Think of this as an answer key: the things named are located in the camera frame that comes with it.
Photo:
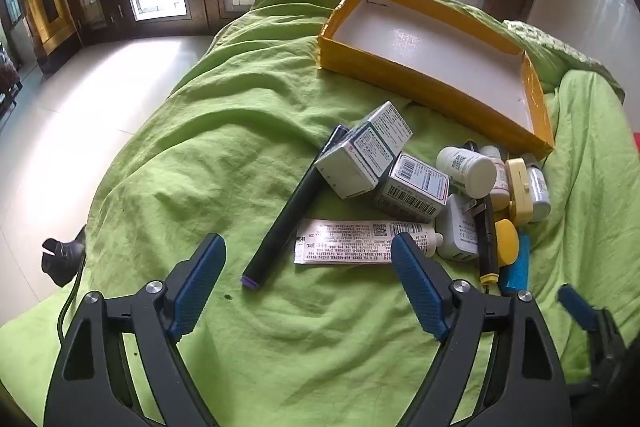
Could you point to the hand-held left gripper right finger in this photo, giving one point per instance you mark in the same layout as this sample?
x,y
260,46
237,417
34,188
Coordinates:
x,y
420,287

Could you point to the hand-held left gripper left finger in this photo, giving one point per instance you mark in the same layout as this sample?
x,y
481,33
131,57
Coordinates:
x,y
197,292

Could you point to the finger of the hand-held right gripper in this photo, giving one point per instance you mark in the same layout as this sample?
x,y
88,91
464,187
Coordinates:
x,y
580,307

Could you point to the white charger plug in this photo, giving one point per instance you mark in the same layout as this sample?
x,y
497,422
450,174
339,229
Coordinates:
x,y
457,232

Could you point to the blue battery pack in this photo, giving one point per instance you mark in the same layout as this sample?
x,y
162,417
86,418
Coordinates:
x,y
517,267

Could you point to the black marker yellow cap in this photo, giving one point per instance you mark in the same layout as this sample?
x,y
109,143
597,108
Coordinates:
x,y
486,237

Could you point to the barcoded blue white medicine box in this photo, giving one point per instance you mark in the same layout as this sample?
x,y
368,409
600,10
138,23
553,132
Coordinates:
x,y
415,187

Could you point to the grey bottle black neck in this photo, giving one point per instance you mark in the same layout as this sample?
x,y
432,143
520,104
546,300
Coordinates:
x,y
537,194

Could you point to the large white pill bottle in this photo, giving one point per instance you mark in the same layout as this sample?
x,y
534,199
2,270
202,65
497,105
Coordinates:
x,y
465,169

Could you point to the yellow cartoon case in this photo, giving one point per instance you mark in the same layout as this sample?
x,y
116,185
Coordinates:
x,y
520,192

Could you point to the pink rose print bottle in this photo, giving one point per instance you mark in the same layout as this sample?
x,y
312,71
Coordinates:
x,y
500,184

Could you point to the white medicine box pink stripe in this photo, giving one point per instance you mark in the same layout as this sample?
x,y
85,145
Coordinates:
x,y
345,167

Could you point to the green white medicine box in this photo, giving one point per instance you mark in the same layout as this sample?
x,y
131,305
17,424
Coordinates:
x,y
387,122

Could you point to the yellow cardboard tray box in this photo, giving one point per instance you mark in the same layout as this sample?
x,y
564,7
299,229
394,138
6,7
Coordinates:
x,y
425,37

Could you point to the white ointment tube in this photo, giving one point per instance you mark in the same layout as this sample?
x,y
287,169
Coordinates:
x,y
350,239

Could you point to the black marker purple cap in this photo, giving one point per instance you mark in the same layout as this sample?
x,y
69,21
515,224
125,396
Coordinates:
x,y
290,207

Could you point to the black shoe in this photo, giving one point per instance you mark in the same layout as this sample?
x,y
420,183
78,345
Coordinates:
x,y
62,257

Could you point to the green bedsheet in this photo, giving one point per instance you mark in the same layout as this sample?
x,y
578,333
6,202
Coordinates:
x,y
225,132

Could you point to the patterned green pillow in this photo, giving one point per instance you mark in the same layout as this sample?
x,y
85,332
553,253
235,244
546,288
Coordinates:
x,y
550,42

